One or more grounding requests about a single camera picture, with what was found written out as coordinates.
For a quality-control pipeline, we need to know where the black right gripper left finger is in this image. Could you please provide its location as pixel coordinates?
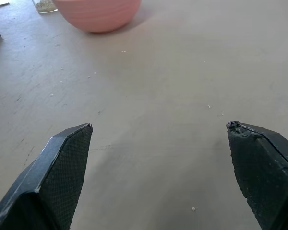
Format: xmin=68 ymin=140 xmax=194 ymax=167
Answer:
xmin=0 ymin=123 xmax=94 ymax=230

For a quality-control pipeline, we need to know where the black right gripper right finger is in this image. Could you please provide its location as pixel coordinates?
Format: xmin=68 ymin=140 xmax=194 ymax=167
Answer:
xmin=226 ymin=120 xmax=288 ymax=230

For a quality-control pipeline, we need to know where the clear container with grains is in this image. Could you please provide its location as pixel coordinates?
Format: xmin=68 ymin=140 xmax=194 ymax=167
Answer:
xmin=31 ymin=0 xmax=59 ymax=14

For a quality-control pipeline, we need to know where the pink ribbed bowl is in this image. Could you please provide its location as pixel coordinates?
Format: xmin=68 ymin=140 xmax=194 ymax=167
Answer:
xmin=52 ymin=0 xmax=142 ymax=33

